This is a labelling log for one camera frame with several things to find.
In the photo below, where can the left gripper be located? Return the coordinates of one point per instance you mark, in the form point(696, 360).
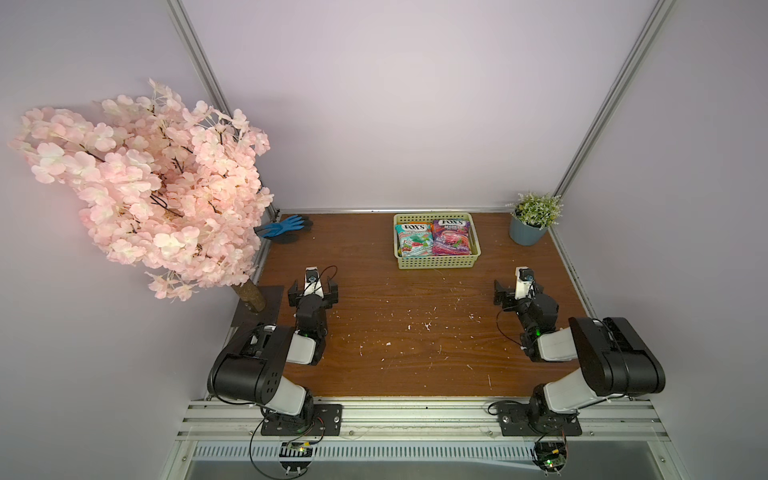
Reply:
point(327, 300)

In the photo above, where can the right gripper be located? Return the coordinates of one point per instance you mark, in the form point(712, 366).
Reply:
point(504, 296)

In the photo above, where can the purple candy bag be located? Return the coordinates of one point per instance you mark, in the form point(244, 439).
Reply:
point(451, 237)

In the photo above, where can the teal Fox's candy bag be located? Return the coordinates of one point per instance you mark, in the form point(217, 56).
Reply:
point(414, 240)

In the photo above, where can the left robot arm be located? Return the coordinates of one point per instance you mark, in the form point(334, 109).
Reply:
point(249, 370)

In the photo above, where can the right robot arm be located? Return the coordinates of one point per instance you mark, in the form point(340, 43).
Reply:
point(614, 361)

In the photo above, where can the green plastic basket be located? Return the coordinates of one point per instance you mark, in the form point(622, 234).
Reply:
point(434, 262)

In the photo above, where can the blue black work glove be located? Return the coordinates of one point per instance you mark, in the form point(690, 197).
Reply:
point(285, 231)

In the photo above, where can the small potted green plant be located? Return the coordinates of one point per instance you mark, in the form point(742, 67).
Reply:
point(532, 215)

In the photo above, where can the left controller board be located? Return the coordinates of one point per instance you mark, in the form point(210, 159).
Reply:
point(295, 457)

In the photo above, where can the controller board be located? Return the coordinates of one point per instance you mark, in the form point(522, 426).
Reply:
point(295, 457)
point(550, 456)

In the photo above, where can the right controller board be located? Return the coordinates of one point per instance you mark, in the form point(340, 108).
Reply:
point(550, 456)

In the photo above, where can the pink artificial blossom tree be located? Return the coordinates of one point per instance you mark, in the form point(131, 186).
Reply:
point(171, 188)

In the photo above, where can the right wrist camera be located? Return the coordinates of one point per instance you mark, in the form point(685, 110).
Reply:
point(525, 283)

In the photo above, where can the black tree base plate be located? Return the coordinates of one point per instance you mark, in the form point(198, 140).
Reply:
point(244, 316)

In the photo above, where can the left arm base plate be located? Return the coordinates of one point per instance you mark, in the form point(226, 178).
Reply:
point(317, 420)

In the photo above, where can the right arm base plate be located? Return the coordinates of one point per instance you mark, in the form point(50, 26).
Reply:
point(517, 419)

